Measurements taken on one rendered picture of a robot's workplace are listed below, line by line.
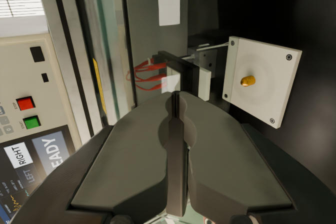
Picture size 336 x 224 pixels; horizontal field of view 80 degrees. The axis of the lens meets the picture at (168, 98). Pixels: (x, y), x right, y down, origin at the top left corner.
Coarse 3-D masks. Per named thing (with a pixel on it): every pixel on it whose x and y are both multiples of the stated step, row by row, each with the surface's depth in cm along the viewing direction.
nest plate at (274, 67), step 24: (240, 48) 42; (264, 48) 37; (288, 48) 33; (240, 72) 43; (264, 72) 38; (288, 72) 34; (240, 96) 45; (264, 96) 39; (288, 96) 36; (264, 120) 41
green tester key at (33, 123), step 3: (33, 117) 36; (36, 117) 36; (24, 120) 35; (27, 120) 35; (30, 120) 35; (33, 120) 35; (36, 120) 36; (27, 123) 35; (30, 123) 35; (33, 123) 36; (36, 123) 36; (27, 126) 35; (30, 126) 36; (33, 126) 36; (36, 126) 36
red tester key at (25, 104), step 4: (20, 100) 33; (24, 100) 33; (28, 100) 34; (20, 104) 33; (24, 104) 34; (28, 104) 34; (32, 104) 34; (20, 108) 34; (24, 108) 34; (28, 108) 34
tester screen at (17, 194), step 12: (12, 144) 36; (0, 156) 36; (36, 156) 39; (0, 168) 36; (12, 168) 37; (36, 168) 40; (0, 180) 37; (12, 180) 38; (0, 192) 38; (12, 192) 39; (24, 192) 40; (0, 204) 39; (12, 204) 40; (0, 216) 40; (12, 216) 41
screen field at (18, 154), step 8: (16, 144) 36; (24, 144) 37; (8, 152) 36; (16, 152) 37; (24, 152) 37; (16, 160) 37; (24, 160) 38; (16, 168) 38; (24, 168) 39; (32, 168) 39; (24, 176) 39; (32, 176) 40; (24, 184) 40; (32, 184) 41
